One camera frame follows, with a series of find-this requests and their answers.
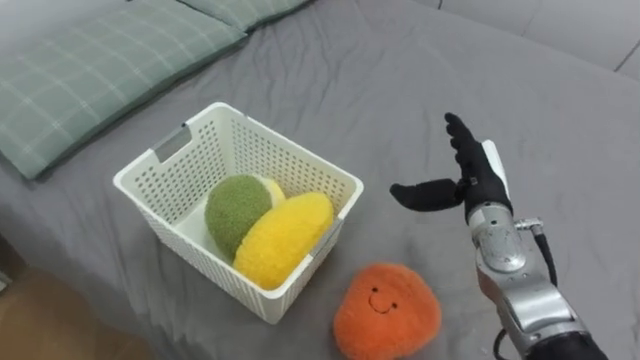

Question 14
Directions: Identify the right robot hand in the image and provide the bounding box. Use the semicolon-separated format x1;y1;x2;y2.
389;112;514;224

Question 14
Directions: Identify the grey bed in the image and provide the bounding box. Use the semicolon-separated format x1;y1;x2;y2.
0;0;640;360

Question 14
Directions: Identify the orange smiling soft toy fruit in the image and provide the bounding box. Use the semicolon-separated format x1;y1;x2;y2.
332;263;443;360

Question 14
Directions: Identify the yellow soft toy fruit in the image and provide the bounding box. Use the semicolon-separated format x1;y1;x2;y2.
232;191;335;292

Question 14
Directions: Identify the white perforated plastic basket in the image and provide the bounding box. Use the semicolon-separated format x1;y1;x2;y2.
112;101;365;326

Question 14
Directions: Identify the green soft toy fruit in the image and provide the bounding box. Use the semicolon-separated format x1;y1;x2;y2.
204;173;287;263

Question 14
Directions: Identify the green checked pillow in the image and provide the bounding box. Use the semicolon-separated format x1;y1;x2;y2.
0;0;249;181
177;0;314;32

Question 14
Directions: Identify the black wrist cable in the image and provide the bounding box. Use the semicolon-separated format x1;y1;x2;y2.
492;217;559;360

